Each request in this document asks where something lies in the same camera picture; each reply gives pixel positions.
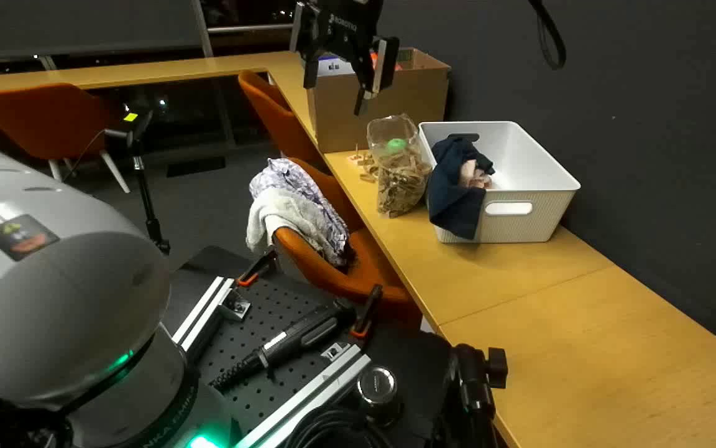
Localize black camera tripod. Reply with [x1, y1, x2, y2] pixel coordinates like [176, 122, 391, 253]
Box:
[103, 95, 175, 257]

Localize blue flat item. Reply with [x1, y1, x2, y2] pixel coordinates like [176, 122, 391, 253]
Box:
[321, 50, 359, 70]

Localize aluminium rail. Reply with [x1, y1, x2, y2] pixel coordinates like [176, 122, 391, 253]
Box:
[169, 274, 253, 355]
[235, 341, 375, 448]

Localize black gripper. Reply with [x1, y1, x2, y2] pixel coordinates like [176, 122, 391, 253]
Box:
[294, 0, 386, 117]

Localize clear plastic bag of bands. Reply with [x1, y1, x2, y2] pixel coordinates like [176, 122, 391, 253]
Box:
[363, 111, 437, 218]

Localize round metal knob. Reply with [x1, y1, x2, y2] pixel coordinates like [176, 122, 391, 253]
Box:
[353, 366, 404, 410]

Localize black perforated breadboard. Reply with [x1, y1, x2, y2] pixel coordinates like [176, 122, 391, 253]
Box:
[161, 244, 460, 448]

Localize dark blue cloth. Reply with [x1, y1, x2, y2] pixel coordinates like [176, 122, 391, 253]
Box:
[423, 131, 497, 244]

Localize white towel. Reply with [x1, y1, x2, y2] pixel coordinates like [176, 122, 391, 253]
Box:
[245, 186, 329, 257]

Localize black camera on stand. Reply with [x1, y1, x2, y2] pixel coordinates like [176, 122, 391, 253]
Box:
[436, 341, 512, 448]

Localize brown cardboard box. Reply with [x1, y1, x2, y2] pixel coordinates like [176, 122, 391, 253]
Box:
[306, 44, 454, 157]

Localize black pen-shaped tool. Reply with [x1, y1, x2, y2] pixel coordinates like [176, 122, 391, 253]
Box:
[207, 305, 345, 394]

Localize orange-handled clamp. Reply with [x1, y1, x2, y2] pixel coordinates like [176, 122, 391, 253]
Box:
[231, 249, 281, 294]
[345, 284, 386, 345]

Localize green ball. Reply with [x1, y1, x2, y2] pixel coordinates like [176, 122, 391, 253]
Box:
[383, 135, 410, 159]

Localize white patterned cloth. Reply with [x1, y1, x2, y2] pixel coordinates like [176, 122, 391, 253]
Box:
[250, 157, 353, 266]

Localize white plastic bin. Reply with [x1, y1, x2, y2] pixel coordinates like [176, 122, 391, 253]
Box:
[416, 120, 584, 247]

